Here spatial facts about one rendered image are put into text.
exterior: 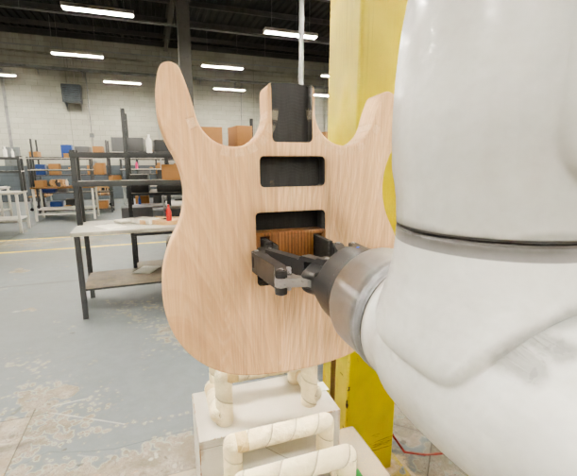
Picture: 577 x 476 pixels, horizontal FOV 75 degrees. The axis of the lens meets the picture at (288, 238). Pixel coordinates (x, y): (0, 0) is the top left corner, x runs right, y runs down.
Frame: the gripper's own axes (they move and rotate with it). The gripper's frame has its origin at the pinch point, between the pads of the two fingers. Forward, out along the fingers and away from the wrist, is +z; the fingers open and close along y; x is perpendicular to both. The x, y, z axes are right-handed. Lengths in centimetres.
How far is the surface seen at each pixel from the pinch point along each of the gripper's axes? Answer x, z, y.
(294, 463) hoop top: -32.8, -1.2, -0.4
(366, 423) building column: -113, 94, 71
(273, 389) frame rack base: -35.4, 21.8, 3.3
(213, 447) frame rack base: -37.1, 11.4, -10.7
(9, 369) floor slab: -142, 273, -135
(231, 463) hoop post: -36.4, 6.0, -8.6
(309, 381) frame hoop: -29.7, 13.7, 8.1
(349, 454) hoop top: -33.3, -1.9, 8.6
